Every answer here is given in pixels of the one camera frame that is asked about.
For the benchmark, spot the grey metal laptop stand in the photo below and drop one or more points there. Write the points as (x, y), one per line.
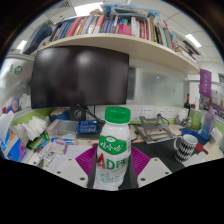
(155, 131)

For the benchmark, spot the black computer monitor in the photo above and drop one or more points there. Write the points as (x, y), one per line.
(80, 76)

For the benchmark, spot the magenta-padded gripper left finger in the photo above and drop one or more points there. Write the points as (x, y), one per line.
(71, 170)

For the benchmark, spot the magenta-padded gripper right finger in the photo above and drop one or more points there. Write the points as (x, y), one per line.
(153, 170)

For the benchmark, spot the round blue container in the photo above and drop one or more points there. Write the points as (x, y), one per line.
(60, 115)

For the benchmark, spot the black white checkered mug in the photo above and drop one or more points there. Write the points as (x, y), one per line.
(186, 148)

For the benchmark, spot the purple pennant flag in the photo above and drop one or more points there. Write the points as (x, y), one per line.
(205, 83)

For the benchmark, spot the flat round red coaster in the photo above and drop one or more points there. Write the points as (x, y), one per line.
(201, 149)

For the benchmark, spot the clear plastic box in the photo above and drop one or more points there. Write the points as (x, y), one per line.
(62, 128)

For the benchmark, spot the dark wine bottle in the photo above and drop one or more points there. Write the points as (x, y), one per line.
(187, 106)

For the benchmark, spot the blue plastic box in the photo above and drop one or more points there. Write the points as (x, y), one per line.
(88, 126)

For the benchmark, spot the stack of white napkins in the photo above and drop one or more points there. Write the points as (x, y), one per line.
(35, 126)

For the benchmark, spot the white tissue pack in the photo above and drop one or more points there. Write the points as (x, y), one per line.
(216, 136)

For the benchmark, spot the group photo poster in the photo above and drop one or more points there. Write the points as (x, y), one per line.
(213, 103)

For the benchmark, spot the black red-edged desk mat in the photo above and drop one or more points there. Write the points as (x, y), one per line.
(160, 151)

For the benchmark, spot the white green-capped drink bottle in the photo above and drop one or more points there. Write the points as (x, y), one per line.
(113, 150)

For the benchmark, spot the white wall outlet strip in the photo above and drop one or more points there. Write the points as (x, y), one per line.
(150, 112)

